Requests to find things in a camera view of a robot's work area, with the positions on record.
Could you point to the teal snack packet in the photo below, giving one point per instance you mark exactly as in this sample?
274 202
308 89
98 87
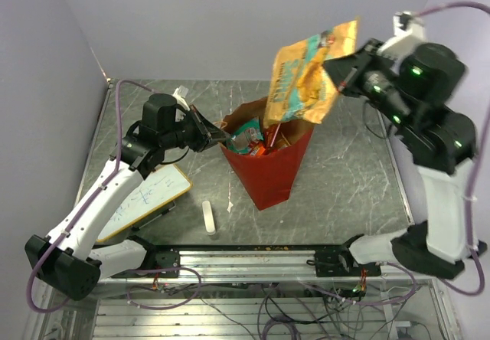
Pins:
246 137

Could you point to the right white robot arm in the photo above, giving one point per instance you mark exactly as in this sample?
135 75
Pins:
411 90

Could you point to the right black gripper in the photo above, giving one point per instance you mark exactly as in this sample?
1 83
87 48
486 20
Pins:
347 71

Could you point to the orange snack packet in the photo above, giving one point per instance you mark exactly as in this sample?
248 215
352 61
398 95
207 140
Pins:
257 149

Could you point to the red paper bag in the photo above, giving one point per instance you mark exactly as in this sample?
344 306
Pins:
268 178

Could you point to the white marker eraser stick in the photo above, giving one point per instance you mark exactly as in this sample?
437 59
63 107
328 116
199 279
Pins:
208 217

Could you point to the red Doritos nacho bag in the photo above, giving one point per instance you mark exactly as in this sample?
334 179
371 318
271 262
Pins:
271 137

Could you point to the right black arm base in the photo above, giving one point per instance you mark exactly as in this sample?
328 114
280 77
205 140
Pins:
339 263

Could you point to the gold teal chips bag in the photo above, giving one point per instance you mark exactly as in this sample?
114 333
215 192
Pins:
299 87

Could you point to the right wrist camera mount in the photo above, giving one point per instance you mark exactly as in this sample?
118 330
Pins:
409 32

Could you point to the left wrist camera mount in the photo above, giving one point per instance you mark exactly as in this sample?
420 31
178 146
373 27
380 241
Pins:
179 94

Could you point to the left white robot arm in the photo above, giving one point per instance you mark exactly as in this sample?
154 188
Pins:
66 258

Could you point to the small whiteboard orange frame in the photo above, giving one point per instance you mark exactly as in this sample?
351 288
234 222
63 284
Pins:
160 188

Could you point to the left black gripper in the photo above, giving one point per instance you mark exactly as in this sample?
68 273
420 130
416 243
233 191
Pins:
207 132

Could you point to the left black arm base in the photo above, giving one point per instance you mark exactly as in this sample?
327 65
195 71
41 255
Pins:
160 264

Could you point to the aluminium extrusion frame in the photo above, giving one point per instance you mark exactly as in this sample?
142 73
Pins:
256 293

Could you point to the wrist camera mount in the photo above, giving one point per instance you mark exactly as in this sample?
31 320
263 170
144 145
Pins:
179 94
409 32

